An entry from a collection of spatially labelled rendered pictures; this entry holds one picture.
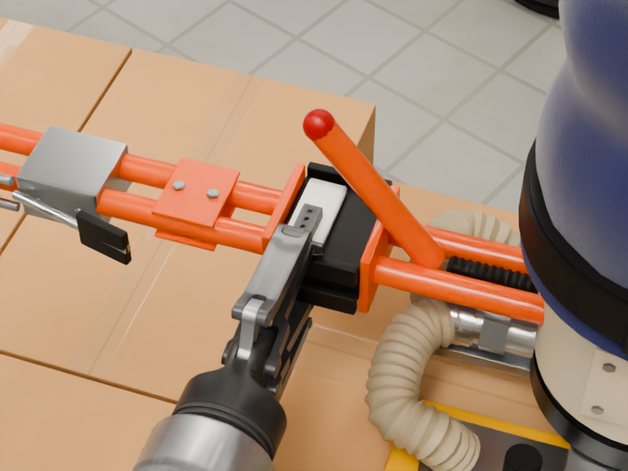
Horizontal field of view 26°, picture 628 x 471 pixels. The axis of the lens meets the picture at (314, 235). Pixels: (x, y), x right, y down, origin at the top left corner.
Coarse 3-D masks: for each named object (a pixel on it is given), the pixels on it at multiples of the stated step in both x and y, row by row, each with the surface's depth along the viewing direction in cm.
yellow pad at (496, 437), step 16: (464, 416) 106; (480, 416) 106; (480, 432) 105; (496, 432) 105; (512, 432) 105; (528, 432) 105; (544, 432) 105; (480, 448) 104; (496, 448) 104; (512, 448) 101; (528, 448) 101; (544, 448) 104; (560, 448) 104; (400, 464) 103; (416, 464) 103; (480, 464) 103; (496, 464) 103; (512, 464) 100; (528, 464) 100; (544, 464) 103; (560, 464) 103
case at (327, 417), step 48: (432, 192) 125; (384, 288) 117; (336, 336) 113; (288, 384) 110; (336, 384) 110; (432, 384) 110; (480, 384) 110; (528, 384) 110; (288, 432) 107; (336, 432) 107
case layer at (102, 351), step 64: (0, 64) 210; (64, 64) 210; (128, 64) 210; (192, 64) 210; (64, 128) 201; (128, 128) 201; (192, 128) 201; (256, 128) 201; (0, 192) 192; (128, 192) 192; (0, 256) 184; (64, 256) 184; (192, 256) 184; (256, 256) 184; (0, 320) 177; (64, 320) 177; (128, 320) 177; (192, 320) 177; (0, 384) 170; (64, 384) 170; (128, 384) 170; (0, 448) 164; (64, 448) 164; (128, 448) 164
